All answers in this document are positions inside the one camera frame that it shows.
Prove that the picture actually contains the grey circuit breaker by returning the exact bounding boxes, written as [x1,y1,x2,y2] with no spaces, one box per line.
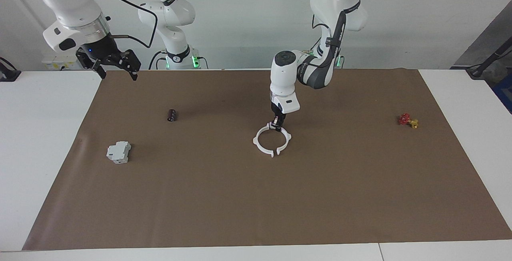
[106,141,132,164]

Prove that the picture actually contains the black table clamp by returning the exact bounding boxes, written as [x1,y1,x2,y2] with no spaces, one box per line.
[0,57,21,82]

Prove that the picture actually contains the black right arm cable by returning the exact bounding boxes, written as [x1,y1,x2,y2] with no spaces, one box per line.
[102,0,159,49]

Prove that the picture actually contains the blue crate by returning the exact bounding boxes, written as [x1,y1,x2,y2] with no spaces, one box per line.
[493,75,512,114]

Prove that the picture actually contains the white half-ring pipe clamp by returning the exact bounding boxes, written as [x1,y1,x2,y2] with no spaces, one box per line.
[253,123,275,158]
[273,125,292,157]

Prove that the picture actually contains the brown paper table mat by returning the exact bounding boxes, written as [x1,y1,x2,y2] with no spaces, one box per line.
[22,69,512,251]

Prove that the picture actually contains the black stand leg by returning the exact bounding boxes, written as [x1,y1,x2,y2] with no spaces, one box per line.
[466,37,512,78]

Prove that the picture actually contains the red and brass valve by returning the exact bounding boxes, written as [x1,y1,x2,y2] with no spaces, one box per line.
[398,113,419,129]

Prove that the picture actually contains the white power strip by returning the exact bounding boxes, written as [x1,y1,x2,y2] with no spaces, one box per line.
[41,50,86,70]

